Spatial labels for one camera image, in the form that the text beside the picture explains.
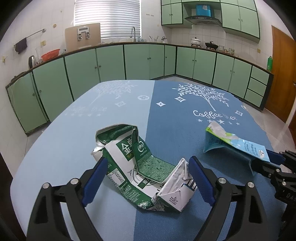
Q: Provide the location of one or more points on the black wok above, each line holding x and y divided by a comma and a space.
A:
211, 45

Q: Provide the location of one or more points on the green bottle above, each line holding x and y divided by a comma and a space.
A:
269, 63

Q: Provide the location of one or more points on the steel kitchen faucet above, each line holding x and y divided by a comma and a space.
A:
133, 34

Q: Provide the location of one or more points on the wall towel bar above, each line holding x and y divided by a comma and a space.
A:
39, 31

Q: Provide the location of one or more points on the range hood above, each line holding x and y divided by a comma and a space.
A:
203, 20

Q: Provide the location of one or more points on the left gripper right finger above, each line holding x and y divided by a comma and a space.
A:
249, 221

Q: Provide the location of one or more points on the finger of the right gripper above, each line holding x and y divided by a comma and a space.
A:
266, 169
276, 158

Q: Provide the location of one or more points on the brown cardboard box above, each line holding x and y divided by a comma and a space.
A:
82, 36

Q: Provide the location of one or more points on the white cooking pot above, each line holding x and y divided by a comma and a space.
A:
195, 42

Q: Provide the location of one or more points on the red plastic basin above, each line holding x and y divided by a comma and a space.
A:
50, 55

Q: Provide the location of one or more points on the window blinds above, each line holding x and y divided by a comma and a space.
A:
117, 18

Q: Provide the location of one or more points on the green white milk carton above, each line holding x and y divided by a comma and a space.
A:
143, 179

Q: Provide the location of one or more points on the brown wooden door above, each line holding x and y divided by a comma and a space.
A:
282, 93

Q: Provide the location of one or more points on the two-tone blue table mat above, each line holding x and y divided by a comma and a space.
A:
172, 125

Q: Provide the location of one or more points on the blue white milk carton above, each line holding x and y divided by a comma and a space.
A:
216, 137

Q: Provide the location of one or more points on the dark hanging towel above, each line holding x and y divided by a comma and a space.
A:
21, 45

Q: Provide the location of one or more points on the steel kettle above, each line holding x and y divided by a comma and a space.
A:
32, 62

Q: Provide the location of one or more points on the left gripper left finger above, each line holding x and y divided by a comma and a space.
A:
47, 221

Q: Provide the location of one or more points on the green upper wall cabinets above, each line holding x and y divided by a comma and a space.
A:
238, 17

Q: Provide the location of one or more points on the blue box above hood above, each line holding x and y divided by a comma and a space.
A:
203, 10

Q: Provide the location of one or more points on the green lower kitchen cabinets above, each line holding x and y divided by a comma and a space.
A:
40, 94

